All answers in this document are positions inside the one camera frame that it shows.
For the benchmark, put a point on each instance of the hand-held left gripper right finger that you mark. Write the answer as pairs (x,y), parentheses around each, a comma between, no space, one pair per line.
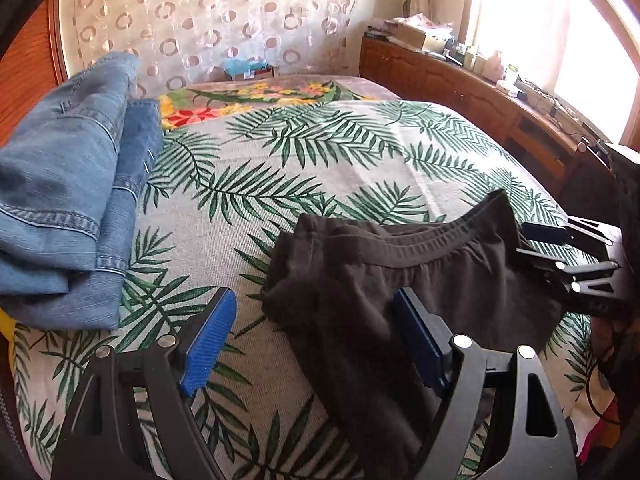
(417,340)

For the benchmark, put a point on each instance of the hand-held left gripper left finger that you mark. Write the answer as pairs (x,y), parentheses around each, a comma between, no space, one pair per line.
(210,340)

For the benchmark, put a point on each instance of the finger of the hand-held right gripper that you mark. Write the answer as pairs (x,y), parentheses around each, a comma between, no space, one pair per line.
(585,275)
(547,232)

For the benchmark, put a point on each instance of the dark brown shorts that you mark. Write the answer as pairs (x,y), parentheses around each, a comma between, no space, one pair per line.
(350,280)

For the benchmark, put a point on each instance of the wooden cabinet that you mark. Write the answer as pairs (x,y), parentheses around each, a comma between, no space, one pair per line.
(450,85)

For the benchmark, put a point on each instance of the palm leaf bed sheet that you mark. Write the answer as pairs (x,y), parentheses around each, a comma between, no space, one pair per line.
(300,160)

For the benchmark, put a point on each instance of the window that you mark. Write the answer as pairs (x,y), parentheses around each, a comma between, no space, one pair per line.
(565,25)

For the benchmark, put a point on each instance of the yellow cloth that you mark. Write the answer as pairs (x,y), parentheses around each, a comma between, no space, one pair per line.
(5,325)

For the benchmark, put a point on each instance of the dark blue jeans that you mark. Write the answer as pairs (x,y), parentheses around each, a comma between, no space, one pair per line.
(142,135)

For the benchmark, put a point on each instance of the beige cardboard box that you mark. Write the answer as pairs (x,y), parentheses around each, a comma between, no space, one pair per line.
(422,35)

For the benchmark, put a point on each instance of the light blue jeans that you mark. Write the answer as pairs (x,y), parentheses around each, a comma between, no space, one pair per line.
(60,160)

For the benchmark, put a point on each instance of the floral blanket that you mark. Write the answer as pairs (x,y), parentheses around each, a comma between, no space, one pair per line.
(250,92)

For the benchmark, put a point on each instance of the small brown box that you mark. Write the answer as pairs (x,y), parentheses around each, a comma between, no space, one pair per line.
(260,72)

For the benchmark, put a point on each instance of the blue plastic package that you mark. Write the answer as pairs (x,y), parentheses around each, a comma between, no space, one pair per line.
(242,65)

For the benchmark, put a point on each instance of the circle patterned curtain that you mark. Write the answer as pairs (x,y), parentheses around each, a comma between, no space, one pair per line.
(200,10)

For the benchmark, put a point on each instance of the wooden slatted headboard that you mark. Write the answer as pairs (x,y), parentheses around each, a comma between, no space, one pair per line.
(35,60)

